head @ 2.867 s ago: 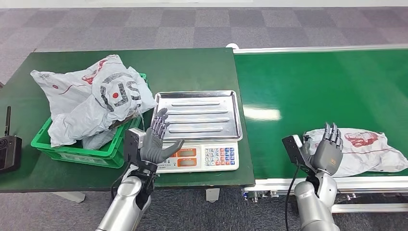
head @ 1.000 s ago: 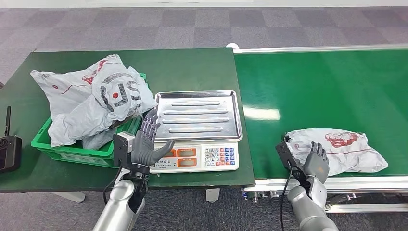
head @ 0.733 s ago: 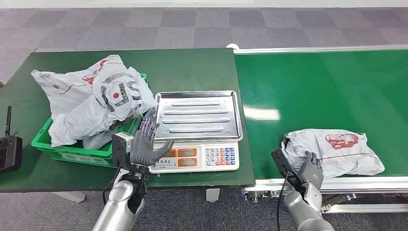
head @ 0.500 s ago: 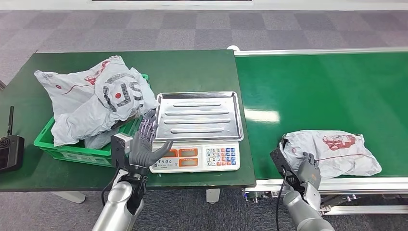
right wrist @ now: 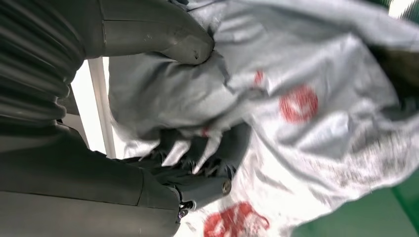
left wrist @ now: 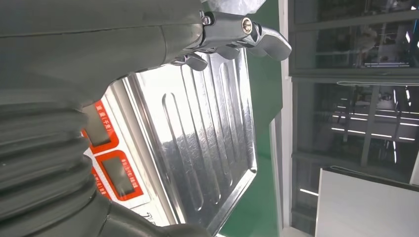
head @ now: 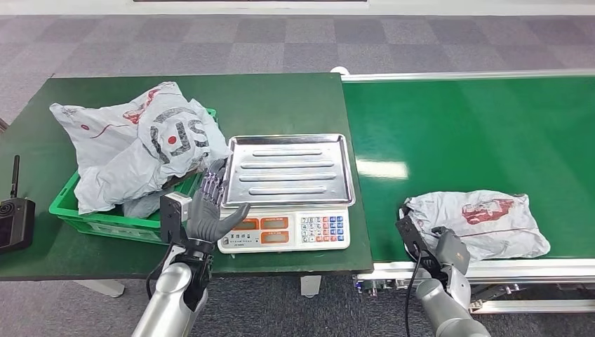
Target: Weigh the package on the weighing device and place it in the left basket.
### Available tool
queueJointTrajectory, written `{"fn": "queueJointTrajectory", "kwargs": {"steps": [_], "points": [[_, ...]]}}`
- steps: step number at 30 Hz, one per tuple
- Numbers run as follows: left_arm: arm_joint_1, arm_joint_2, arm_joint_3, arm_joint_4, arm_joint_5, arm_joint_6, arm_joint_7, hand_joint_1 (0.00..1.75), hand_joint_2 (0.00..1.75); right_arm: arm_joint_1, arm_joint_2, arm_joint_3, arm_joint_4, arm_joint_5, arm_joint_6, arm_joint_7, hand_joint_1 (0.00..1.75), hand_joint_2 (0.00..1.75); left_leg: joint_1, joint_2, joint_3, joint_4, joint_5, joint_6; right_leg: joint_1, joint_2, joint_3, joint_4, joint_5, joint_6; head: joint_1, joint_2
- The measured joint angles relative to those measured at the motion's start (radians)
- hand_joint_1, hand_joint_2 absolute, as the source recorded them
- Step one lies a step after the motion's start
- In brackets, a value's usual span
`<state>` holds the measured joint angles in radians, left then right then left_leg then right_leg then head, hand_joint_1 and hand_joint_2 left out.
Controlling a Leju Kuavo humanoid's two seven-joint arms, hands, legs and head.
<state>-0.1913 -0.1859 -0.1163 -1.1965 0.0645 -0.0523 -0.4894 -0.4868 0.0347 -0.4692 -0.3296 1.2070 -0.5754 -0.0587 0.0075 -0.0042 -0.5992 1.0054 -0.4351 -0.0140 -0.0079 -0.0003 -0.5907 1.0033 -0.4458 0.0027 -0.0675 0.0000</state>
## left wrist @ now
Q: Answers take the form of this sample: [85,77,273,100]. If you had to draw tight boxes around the electronic scale with steel tray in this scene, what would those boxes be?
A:
[80,49,258,237]

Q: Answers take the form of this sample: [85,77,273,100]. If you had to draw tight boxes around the grey courier bag black letters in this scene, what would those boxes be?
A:
[203,0,267,16]

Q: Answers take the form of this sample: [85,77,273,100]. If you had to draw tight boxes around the dark green table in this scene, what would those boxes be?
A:
[216,0,284,237]

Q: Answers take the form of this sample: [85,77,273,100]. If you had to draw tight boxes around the glass partition window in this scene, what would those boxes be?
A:
[288,0,419,237]

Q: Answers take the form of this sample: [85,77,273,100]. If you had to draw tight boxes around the white panel board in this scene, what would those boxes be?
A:
[315,166,419,237]

